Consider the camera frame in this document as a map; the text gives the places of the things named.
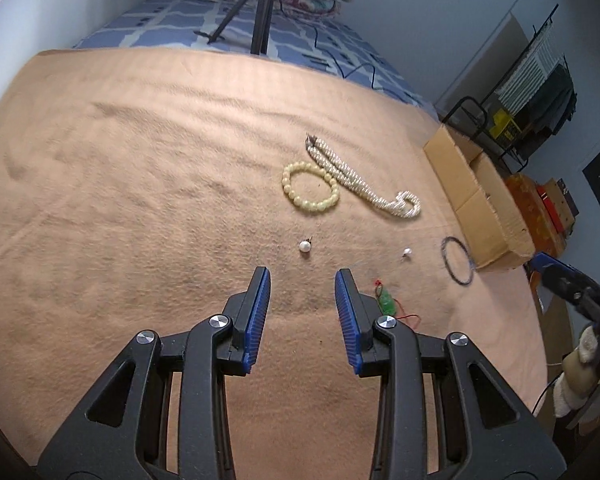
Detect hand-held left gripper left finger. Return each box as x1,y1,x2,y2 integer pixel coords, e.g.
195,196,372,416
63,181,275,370
37,266,272,480

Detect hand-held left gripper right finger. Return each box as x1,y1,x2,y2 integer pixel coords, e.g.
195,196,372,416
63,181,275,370
334,268,568,480

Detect green pendant with red cord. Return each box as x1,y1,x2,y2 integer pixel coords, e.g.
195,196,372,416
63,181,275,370
372,279,422,331

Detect thin black bangle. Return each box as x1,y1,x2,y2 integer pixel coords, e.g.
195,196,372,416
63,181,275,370
440,236,477,287

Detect yellow bead bracelet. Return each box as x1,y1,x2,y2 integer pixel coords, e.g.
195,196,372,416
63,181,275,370
281,161,341,215

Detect cardboard box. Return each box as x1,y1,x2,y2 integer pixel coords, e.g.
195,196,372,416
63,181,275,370
423,125,536,273

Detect white pearl necklace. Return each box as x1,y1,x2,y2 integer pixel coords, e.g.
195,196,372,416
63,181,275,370
305,133,422,219

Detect person's right hand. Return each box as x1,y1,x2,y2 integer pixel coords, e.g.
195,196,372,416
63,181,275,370
564,324,600,383

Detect red box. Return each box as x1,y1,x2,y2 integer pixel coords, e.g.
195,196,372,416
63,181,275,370
535,185,568,233

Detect brown cardboard carton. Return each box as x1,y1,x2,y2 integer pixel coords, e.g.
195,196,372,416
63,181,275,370
542,177,581,226

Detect yellow box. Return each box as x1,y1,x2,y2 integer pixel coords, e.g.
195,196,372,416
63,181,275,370
487,107,523,143

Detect dark hanging clothes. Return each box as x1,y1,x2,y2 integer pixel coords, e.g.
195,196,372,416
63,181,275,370
525,62,579,136

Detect black clothes rack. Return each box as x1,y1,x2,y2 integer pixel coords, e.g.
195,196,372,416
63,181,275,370
440,2,581,171

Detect striped towel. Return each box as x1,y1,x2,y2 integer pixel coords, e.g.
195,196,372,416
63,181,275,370
495,25,563,111

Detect black tripod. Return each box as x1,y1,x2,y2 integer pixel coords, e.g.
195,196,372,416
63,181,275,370
194,0,281,56

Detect blue checked bed sheet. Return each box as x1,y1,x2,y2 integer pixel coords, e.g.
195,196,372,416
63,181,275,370
72,0,438,121

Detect black cable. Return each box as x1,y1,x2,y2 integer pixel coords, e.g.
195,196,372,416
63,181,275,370
280,0,386,93

